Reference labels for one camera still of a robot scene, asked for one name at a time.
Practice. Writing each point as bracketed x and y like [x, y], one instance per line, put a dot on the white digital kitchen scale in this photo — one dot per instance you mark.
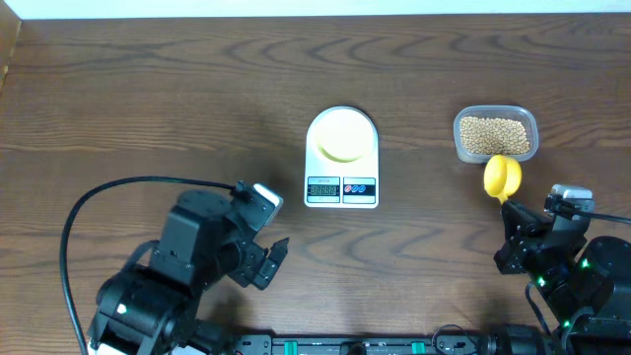
[329, 184]

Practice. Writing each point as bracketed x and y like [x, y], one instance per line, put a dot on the yellow bowl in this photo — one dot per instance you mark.
[344, 135]

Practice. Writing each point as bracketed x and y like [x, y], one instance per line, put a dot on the clear container of soybeans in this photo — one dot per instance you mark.
[481, 132]

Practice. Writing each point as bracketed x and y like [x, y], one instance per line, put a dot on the yellow plastic scoop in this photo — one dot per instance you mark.
[502, 177]

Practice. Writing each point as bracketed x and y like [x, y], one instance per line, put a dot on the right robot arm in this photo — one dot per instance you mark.
[585, 284]

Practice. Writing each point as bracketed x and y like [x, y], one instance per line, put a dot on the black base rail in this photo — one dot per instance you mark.
[448, 339]

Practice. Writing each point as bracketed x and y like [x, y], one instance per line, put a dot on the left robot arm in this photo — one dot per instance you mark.
[150, 306]

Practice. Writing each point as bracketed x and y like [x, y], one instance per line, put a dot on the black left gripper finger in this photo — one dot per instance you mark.
[279, 250]
[265, 274]

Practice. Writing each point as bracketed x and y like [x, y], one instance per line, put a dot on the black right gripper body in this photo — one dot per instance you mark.
[528, 256]

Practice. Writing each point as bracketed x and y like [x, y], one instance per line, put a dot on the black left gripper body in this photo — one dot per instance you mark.
[250, 258]

